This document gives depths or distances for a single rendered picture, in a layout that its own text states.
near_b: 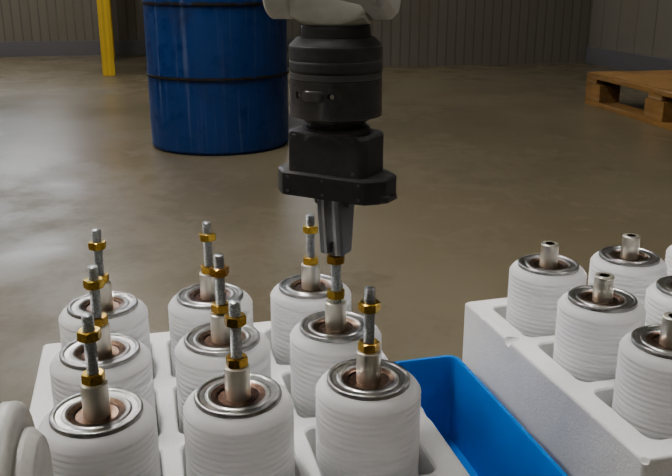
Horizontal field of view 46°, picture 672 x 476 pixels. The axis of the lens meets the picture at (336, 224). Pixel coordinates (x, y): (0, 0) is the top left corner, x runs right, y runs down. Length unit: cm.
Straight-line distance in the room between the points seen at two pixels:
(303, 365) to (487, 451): 30
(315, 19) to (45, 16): 647
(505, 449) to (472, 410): 9
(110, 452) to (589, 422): 47
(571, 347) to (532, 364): 5
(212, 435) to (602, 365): 45
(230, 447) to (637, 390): 40
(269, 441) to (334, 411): 6
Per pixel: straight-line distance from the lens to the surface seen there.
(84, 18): 713
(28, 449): 46
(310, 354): 81
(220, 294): 79
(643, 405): 85
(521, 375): 98
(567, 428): 91
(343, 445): 72
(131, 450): 68
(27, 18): 719
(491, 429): 100
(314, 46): 73
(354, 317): 85
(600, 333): 92
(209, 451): 69
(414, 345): 138
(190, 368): 79
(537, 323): 102
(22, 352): 145
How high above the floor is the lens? 60
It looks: 17 degrees down
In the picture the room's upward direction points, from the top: straight up
